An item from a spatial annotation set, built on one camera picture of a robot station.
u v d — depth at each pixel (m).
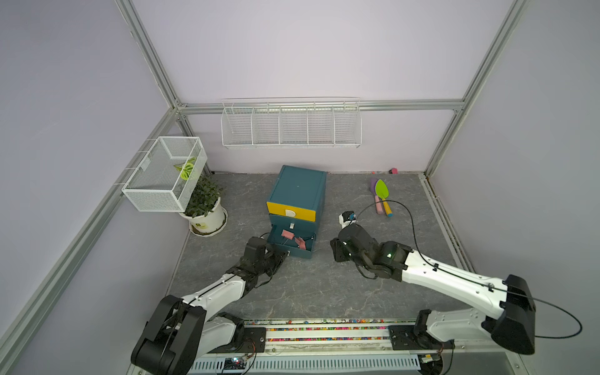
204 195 0.88
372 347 0.74
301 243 0.91
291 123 0.99
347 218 0.67
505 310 0.40
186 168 0.81
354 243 0.56
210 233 0.99
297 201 0.82
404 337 0.74
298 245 0.92
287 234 0.96
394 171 1.24
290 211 0.81
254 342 0.72
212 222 0.94
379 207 1.05
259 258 0.69
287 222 0.89
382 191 1.13
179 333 0.41
